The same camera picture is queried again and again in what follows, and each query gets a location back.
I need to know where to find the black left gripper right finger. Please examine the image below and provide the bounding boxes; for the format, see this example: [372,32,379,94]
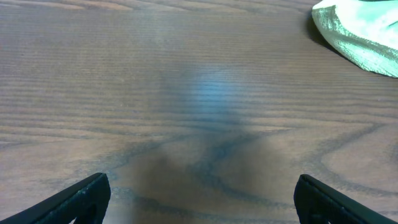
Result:
[294,174,397,224]

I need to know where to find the green microfiber cloth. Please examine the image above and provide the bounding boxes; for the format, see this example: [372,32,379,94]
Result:
[312,0,397,78]

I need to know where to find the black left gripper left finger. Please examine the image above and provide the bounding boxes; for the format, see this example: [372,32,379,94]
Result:
[1,172,111,224]

